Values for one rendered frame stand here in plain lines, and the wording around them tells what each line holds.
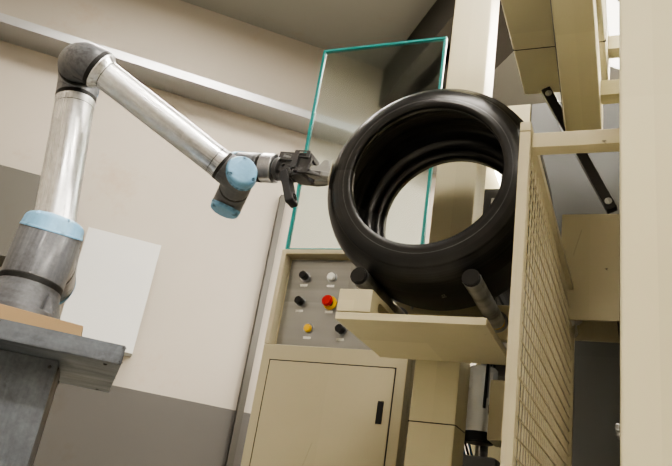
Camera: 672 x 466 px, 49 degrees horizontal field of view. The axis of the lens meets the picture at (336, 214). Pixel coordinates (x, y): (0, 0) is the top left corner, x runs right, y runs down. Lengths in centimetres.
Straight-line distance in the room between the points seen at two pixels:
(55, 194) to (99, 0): 355
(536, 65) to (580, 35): 29
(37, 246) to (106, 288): 274
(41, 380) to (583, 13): 152
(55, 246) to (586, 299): 132
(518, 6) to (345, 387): 133
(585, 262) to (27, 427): 139
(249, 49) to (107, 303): 215
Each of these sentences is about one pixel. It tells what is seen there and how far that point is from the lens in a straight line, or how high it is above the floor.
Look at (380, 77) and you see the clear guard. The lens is 308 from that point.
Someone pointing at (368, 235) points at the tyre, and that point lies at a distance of 184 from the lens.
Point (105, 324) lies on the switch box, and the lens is 452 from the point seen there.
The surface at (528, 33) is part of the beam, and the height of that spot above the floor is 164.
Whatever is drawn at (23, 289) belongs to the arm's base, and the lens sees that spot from 180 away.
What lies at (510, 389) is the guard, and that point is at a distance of 112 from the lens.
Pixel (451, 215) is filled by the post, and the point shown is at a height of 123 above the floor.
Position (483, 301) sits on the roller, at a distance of 183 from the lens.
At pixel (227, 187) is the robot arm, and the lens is 207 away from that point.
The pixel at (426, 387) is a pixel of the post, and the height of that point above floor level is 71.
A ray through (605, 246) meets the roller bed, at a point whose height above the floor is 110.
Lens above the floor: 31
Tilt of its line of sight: 23 degrees up
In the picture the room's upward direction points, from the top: 10 degrees clockwise
